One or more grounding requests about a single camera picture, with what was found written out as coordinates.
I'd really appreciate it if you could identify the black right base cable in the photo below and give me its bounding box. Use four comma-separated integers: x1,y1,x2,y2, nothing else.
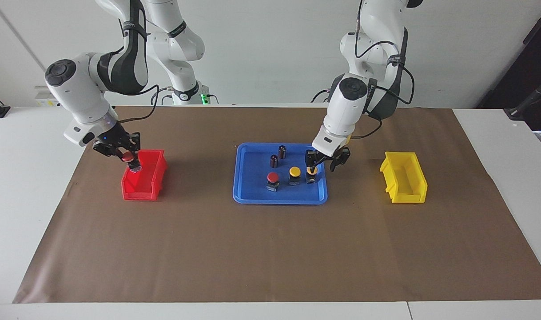
151,87,175,106

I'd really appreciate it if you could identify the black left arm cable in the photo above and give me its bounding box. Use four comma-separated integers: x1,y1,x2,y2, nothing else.
350,0,416,139

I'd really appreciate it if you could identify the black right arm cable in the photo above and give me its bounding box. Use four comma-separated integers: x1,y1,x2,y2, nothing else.
117,84,170,124

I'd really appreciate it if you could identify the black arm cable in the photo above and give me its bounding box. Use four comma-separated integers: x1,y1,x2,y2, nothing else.
117,84,170,124
350,0,416,139

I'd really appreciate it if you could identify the black left base cable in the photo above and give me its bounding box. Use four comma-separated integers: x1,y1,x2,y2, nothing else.
312,87,342,104

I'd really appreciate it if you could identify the red plastic bin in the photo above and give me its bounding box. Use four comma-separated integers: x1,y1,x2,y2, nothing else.
121,149,168,201

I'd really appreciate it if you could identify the white box yellow label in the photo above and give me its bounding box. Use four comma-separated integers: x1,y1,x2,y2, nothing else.
34,86,62,107

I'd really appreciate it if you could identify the black stand pole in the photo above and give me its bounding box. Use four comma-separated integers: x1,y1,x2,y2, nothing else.
504,73,541,121

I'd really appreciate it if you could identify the yellow plastic bin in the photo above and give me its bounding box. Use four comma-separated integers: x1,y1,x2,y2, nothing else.
379,152,428,204

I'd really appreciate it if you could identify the blue plastic tray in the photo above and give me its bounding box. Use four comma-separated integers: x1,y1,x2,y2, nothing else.
233,142,329,205

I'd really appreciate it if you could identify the black base cable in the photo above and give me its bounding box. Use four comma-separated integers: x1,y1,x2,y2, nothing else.
312,87,342,104
151,87,175,106

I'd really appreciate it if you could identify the brown paper table mat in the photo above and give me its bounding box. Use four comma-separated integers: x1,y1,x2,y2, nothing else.
12,106,541,304

